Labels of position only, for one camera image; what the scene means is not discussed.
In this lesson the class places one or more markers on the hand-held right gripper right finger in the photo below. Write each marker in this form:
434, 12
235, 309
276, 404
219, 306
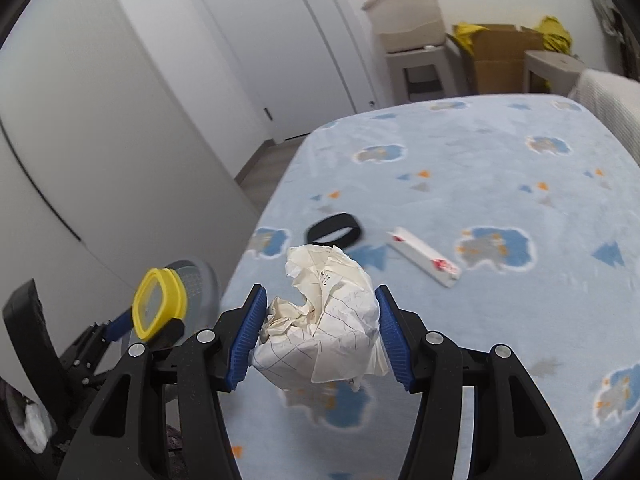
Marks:
395, 340

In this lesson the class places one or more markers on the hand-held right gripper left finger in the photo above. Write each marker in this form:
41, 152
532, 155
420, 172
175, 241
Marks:
247, 340

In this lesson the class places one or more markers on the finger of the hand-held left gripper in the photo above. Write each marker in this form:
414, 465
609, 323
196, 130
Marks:
117, 326
170, 332

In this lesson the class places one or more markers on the yellow plastic lid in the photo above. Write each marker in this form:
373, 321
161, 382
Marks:
172, 290

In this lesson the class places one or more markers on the white paper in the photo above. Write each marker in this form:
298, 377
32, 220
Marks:
330, 310

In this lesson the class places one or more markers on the white carton with red mark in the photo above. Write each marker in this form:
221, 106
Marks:
425, 257

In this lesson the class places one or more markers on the purple fleece clothing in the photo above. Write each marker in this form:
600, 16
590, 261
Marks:
174, 445

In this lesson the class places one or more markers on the blue printed blanket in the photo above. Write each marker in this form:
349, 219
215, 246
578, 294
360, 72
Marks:
475, 170

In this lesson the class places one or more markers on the white wardrobe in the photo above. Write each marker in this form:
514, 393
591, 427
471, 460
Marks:
100, 135

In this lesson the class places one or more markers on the grey plastic stool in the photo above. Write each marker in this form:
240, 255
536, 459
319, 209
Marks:
425, 60

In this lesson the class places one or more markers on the white door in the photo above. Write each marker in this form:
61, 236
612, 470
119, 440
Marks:
300, 60

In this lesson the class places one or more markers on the cardboard box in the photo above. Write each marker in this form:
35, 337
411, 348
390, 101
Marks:
500, 55

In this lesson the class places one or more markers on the yellow plastic bag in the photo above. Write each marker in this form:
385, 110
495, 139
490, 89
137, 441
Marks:
470, 34
552, 32

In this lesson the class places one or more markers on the white side table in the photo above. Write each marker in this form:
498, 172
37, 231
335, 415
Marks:
550, 65

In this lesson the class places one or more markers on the white knit blanket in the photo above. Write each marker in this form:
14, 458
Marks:
605, 100

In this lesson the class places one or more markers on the translucent storage bin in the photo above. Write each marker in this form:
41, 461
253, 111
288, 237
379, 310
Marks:
405, 15

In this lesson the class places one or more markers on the dark patterned cloth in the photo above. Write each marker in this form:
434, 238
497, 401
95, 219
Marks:
617, 25

